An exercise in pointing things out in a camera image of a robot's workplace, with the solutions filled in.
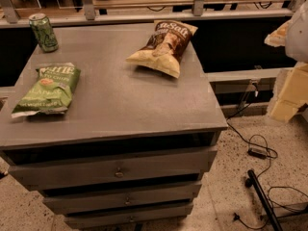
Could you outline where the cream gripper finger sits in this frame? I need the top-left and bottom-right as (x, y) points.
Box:
(264, 21), (290, 47)
(269, 62), (308, 122)

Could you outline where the brown sea salt chip bag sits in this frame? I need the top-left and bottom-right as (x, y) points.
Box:
(126, 20), (197, 78)

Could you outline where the green jalapeno chip bag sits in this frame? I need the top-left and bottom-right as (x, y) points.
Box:
(12, 63), (81, 118)

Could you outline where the black power adapter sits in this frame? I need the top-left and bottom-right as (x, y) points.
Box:
(247, 147), (267, 159)

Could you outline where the black stand leg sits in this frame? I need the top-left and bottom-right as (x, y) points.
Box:
(245, 169), (283, 231)

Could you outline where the middle grey drawer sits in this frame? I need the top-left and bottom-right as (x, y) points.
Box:
(43, 181), (201, 215)

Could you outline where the grey drawer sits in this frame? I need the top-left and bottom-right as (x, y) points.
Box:
(43, 181), (201, 215)
(64, 202), (193, 229)
(9, 146), (217, 191)

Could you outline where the bottom grey drawer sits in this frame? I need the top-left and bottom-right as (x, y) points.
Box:
(64, 202), (193, 229)

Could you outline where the grey drawer cabinet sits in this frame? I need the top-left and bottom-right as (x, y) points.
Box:
(0, 24), (226, 218)

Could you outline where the green soda can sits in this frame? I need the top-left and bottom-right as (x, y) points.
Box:
(29, 13), (59, 53)

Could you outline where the top grey drawer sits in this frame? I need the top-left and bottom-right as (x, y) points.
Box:
(9, 146), (217, 191)

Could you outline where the black floor cable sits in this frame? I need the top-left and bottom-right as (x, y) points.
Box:
(226, 80), (308, 230)

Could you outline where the metal railing frame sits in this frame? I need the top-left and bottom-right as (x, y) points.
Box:
(0, 0), (305, 28)

